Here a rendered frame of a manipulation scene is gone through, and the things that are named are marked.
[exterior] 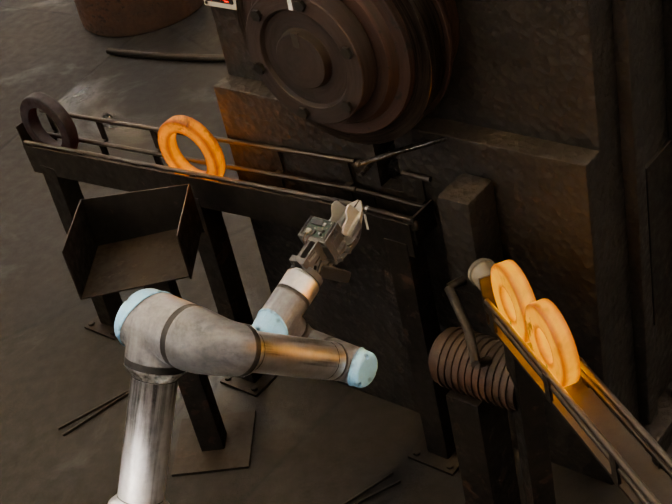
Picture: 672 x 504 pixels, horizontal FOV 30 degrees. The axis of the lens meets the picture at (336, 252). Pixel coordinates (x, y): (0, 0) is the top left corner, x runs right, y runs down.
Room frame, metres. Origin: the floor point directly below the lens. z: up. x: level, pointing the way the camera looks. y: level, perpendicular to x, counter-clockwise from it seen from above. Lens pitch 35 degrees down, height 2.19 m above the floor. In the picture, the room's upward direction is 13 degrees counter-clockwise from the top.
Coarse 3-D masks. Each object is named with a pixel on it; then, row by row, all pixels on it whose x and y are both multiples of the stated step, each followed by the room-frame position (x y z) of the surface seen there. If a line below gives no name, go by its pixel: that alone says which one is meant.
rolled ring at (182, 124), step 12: (168, 120) 2.63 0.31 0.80; (180, 120) 2.60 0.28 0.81; (192, 120) 2.59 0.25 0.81; (168, 132) 2.62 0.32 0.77; (180, 132) 2.59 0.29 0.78; (192, 132) 2.56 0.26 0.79; (204, 132) 2.56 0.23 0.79; (168, 144) 2.64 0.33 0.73; (204, 144) 2.54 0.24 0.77; (216, 144) 2.55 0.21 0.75; (168, 156) 2.64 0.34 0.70; (180, 156) 2.65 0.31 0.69; (204, 156) 2.55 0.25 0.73; (216, 156) 2.54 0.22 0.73; (180, 168) 2.63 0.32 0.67; (192, 168) 2.63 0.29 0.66; (216, 168) 2.53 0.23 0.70
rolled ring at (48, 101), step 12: (36, 96) 2.99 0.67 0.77; (48, 96) 2.99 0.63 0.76; (24, 108) 3.03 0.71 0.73; (36, 108) 3.04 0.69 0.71; (48, 108) 2.95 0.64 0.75; (60, 108) 2.95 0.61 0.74; (24, 120) 3.04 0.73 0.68; (36, 120) 3.05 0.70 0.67; (60, 120) 2.93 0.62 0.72; (72, 120) 2.95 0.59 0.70; (36, 132) 3.03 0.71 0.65; (60, 132) 2.94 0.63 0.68; (72, 132) 2.93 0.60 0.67; (60, 144) 2.99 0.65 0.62; (72, 144) 2.93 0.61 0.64
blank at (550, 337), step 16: (528, 304) 1.69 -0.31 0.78; (544, 304) 1.66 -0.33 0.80; (528, 320) 1.70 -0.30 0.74; (544, 320) 1.63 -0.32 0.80; (560, 320) 1.62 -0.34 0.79; (528, 336) 1.71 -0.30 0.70; (544, 336) 1.68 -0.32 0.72; (560, 336) 1.59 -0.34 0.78; (544, 352) 1.66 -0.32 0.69; (560, 352) 1.58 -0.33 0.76; (576, 352) 1.58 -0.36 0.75; (560, 368) 1.58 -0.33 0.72; (576, 368) 1.57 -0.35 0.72
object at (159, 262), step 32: (128, 192) 2.49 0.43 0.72; (160, 192) 2.47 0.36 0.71; (96, 224) 2.50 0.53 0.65; (128, 224) 2.49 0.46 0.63; (160, 224) 2.48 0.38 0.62; (192, 224) 2.39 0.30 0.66; (64, 256) 2.31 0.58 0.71; (96, 256) 2.46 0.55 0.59; (128, 256) 2.42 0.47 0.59; (160, 256) 2.38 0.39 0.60; (192, 256) 2.32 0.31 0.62; (96, 288) 2.33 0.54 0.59; (128, 288) 2.29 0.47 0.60; (160, 288) 2.35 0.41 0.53; (192, 384) 2.35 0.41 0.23; (192, 416) 2.36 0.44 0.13; (224, 416) 2.47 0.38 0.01; (192, 448) 2.38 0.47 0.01; (224, 448) 2.35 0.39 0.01
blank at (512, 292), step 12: (504, 264) 1.82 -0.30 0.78; (516, 264) 1.81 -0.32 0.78; (492, 276) 1.86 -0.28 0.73; (504, 276) 1.79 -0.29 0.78; (516, 276) 1.78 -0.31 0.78; (492, 288) 1.87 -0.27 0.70; (504, 288) 1.80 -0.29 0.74; (516, 288) 1.76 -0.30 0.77; (528, 288) 1.75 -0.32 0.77; (504, 300) 1.83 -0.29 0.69; (516, 300) 1.75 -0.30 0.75; (528, 300) 1.74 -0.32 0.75; (504, 312) 1.82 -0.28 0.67; (516, 312) 1.76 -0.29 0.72; (516, 324) 1.76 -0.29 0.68
